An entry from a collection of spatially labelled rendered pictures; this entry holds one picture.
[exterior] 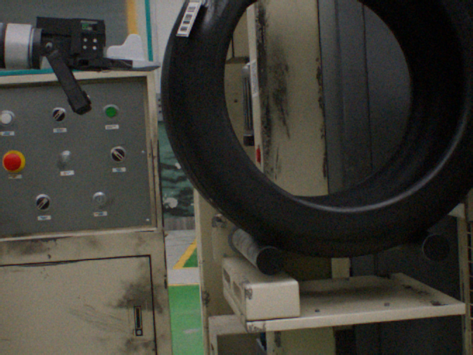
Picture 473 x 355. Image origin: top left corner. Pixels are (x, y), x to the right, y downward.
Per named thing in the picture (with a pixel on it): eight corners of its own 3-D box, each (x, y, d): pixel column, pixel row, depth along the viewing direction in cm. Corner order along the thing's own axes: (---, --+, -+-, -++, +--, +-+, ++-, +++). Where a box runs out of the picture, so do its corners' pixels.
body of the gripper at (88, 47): (108, 20, 149) (34, 14, 148) (105, 72, 150) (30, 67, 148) (109, 25, 157) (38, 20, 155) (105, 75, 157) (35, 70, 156)
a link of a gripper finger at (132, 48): (163, 34, 151) (107, 31, 150) (161, 70, 151) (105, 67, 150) (162, 36, 154) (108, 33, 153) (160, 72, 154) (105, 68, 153)
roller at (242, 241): (231, 250, 182) (231, 227, 182) (254, 249, 183) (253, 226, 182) (256, 276, 147) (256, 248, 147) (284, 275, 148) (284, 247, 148)
